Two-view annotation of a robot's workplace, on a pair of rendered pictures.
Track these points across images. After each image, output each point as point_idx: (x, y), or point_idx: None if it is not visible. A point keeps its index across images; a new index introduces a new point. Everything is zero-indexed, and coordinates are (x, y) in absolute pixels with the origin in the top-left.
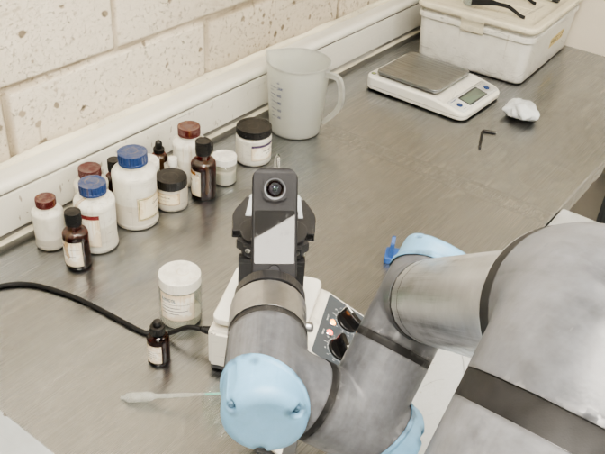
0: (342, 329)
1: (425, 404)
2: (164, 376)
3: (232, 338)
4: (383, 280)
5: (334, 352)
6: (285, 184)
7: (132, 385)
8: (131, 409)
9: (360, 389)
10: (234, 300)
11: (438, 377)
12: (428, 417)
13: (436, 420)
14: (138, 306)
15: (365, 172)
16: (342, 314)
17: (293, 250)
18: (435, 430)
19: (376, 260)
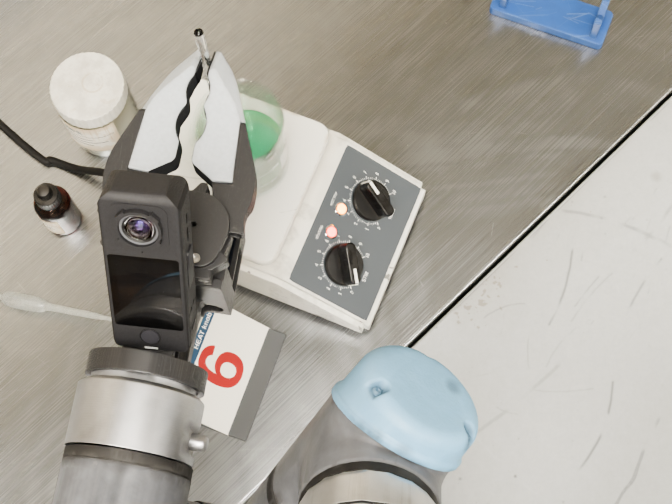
0: (358, 217)
1: (479, 352)
2: (68, 257)
3: (57, 495)
4: (315, 420)
5: (331, 275)
6: (156, 226)
7: (18, 272)
8: (14, 319)
9: None
10: (77, 394)
11: (517, 299)
12: (476, 380)
13: (488, 387)
14: (37, 96)
15: None
16: (362, 191)
17: (180, 314)
18: (481, 407)
19: (477, 5)
